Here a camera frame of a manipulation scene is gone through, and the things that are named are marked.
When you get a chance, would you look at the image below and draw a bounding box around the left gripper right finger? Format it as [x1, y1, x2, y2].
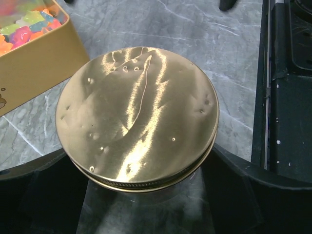
[202, 144, 312, 234]

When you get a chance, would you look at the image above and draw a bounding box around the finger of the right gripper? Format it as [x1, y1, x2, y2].
[219, 0, 237, 11]

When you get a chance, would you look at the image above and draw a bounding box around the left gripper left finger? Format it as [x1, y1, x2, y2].
[0, 149, 88, 234]

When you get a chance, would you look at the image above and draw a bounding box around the wooden jar lid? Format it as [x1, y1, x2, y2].
[56, 47, 220, 193]

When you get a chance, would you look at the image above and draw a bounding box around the gold tin with gummy candies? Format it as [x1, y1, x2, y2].
[0, 0, 89, 116]

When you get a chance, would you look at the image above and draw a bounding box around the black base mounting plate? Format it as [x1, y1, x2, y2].
[251, 0, 312, 183]

